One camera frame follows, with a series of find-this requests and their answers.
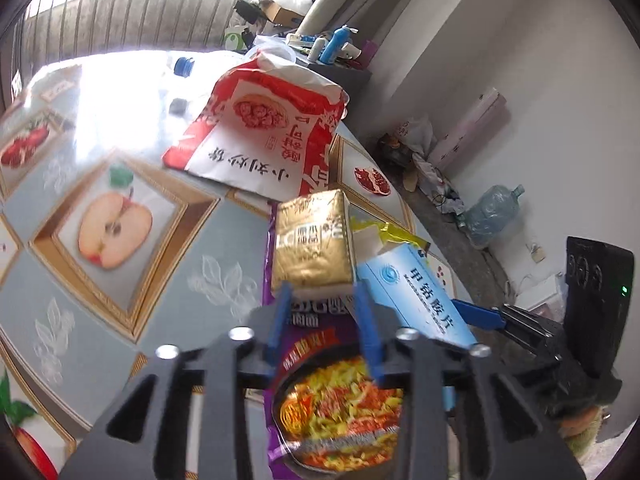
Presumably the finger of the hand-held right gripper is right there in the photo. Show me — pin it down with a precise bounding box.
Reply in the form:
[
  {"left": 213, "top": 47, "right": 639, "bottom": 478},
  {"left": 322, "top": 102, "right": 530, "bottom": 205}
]
[{"left": 450, "top": 300, "right": 568, "bottom": 361}]

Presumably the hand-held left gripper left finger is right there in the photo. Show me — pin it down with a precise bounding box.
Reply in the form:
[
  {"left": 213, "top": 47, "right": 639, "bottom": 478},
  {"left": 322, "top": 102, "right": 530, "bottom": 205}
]
[{"left": 57, "top": 282, "right": 296, "bottom": 480}]

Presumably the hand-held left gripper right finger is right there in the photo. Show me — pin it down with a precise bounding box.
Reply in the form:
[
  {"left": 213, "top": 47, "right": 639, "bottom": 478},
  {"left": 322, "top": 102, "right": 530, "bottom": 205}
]
[{"left": 352, "top": 282, "right": 586, "bottom": 480}]

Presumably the blue white medicine box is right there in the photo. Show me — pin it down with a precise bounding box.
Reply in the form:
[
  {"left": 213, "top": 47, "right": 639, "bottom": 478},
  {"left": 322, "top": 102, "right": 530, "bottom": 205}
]
[{"left": 356, "top": 242, "right": 478, "bottom": 348}]

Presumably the gold foil snack packet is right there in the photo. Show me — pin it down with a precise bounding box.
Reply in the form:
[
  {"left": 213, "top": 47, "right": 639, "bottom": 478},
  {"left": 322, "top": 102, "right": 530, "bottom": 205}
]
[{"left": 270, "top": 189, "right": 357, "bottom": 301}]

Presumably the yellow snack packet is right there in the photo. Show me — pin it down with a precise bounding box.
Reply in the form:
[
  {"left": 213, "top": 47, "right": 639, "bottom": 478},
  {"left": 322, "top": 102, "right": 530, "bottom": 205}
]
[{"left": 349, "top": 215, "right": 432, "bottom": 257}]

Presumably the clear plastic bottle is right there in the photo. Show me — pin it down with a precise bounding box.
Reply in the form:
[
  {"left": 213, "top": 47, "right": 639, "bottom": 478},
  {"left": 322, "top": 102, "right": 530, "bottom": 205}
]
[{"left": 157, "top": 55, "right": 246, "bottom": 111}]

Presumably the white plastic box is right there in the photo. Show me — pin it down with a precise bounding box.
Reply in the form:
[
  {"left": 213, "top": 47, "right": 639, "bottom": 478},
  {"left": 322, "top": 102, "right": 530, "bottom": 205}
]
[{"left": 505, "top": 272, "right": 571, "bottom": 316}]

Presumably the purple instant noodle packet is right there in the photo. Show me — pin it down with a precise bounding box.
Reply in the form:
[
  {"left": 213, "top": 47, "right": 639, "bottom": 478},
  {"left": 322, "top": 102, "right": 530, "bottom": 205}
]
[{"left": 262, "top": 200, "right": 406, "bottom": 480}]

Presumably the large clear water jug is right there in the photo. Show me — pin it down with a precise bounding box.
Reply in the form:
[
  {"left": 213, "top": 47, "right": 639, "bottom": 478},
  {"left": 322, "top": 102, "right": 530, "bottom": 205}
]
[{"left": 462, "top": 184, "right": 526, "bottom": 251}]

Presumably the green fluffy cloth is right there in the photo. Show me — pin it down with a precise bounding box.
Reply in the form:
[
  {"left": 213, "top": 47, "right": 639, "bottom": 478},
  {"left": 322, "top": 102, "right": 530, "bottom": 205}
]
[{"left": 565, "top": 405, "right": 618, "bottom": 461}]

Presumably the fruit pattern table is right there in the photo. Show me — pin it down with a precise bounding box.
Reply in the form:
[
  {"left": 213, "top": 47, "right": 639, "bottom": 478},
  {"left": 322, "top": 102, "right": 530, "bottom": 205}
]
[{"left": 0, "top": 50, "right": 456, "bottom": 480}]

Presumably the pile of floor clutter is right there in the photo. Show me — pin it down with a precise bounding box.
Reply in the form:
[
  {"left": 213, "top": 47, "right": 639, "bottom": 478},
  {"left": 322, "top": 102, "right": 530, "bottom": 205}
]
[{"left": 377, "top": 132, "right": 468, "bottom": 216}]

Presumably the red white paper bag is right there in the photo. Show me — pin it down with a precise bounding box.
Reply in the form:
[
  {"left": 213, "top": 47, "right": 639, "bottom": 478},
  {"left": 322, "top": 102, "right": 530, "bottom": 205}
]
[{"left": 161, "top": 45, "right": 350, "bottom": 198}]

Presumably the white plastic shopping bag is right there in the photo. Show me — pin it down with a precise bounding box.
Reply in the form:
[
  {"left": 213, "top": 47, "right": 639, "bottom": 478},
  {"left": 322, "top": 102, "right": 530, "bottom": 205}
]
[{"left": 395, "top": 115, "right": 433, "bottom": 156}]

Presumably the pink floral long box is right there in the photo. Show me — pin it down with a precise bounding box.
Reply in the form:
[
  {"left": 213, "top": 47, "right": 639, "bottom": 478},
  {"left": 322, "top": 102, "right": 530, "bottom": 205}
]
[{"left": 435, "top": 87, "right": 511, "bottom": 171}]

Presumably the grey cabinet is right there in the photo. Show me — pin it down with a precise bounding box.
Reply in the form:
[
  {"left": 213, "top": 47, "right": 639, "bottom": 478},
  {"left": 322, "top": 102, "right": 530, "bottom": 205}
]
[{"left": 307, "top": 57, "right": 373, "bottom": 101}]

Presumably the pink cup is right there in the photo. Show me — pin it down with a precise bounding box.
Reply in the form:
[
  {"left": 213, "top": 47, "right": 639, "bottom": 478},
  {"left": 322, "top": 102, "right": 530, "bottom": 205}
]
[{"left": 357, "top": 40, "right": 381, "bottom": 68}]

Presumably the blue bottle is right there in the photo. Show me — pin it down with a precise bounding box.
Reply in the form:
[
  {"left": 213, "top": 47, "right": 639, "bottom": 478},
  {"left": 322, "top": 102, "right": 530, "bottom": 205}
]
[{"left": 320, "top": 25, "right": 358, "bottom": 65}]

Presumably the white green appliance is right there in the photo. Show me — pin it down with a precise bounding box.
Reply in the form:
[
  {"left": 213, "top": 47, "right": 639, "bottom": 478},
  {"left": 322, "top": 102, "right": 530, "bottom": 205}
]
[{"left": 225, "top": 27, "right": 251, "bottom": 53}]

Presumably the cardboard box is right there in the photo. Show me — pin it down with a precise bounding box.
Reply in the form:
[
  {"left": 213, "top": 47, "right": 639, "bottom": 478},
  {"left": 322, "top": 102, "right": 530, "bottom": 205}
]
[{"left": 260, "top": 0, "right": 313, "bottom": 28}]

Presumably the black bag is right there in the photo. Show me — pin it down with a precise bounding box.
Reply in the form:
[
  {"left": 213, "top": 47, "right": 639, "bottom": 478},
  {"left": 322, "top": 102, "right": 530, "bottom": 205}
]
[{"left": 235, "top": 0, "right": 263, "bottom": 26}]

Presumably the metal window railing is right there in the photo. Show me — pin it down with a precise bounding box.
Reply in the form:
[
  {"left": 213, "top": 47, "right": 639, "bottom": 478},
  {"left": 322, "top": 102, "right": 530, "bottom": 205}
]
[{"left": 20, "top": 0, "right": 261, "bottom": 61}]

